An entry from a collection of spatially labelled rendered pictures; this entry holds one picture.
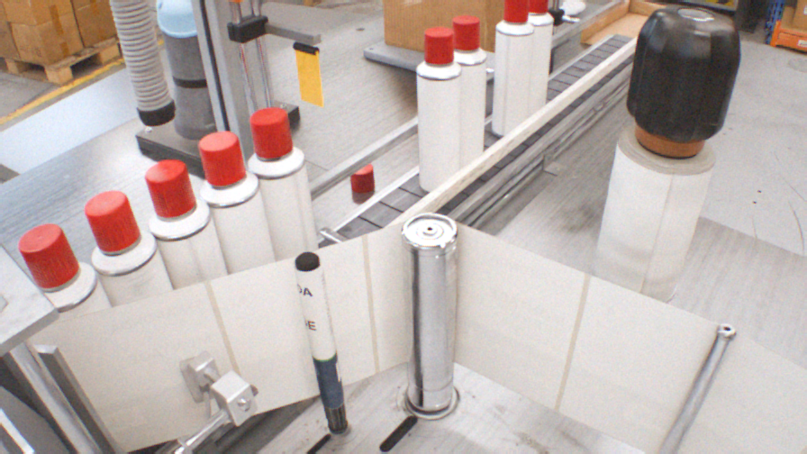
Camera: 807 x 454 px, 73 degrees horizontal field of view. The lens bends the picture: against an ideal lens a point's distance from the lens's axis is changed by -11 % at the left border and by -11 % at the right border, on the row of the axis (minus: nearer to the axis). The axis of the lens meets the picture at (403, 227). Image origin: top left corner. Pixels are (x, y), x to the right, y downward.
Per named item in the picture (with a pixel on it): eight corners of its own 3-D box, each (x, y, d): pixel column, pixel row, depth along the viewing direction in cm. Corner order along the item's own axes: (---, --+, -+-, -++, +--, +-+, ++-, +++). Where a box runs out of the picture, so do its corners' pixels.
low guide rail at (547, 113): (222, 383, 51) (216, 368, 50) (213, 376, 52) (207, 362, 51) (655, 36, 116) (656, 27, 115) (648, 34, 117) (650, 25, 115)
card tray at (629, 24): (691, 74, 117) (695, 56, 114) (579, 43, 130) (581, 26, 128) (724, 37, 135) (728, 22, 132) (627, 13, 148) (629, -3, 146)
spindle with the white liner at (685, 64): (650, 347, 55) (741, 44, 36) (568, 308, 59) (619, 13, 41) (681, 294, 60) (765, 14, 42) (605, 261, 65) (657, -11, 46)
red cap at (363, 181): (377, 181, 88) (376, 161, 86) (370, 195, 85) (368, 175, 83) (355, 178, 88) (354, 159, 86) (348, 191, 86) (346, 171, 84)
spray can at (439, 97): (443, 202, 74) (444, 42, 62) (411, 187, 77) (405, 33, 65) (467, 183, 78) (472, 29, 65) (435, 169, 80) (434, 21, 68)
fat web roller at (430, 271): (435, 431, 49) (437, 260, 37) (393, 404, 51) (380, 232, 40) (466, 394, 52) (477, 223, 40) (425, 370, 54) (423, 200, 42)
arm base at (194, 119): (222, 147, 93) (210, 90, 87) (157, 131, 98) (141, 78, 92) (277, 104, 103) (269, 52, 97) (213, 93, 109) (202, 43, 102)
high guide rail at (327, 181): (158, 304, 52) (154, 292, 51) (151, 297, 53) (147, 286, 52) (624, 4, 117) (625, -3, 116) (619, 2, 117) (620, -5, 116)
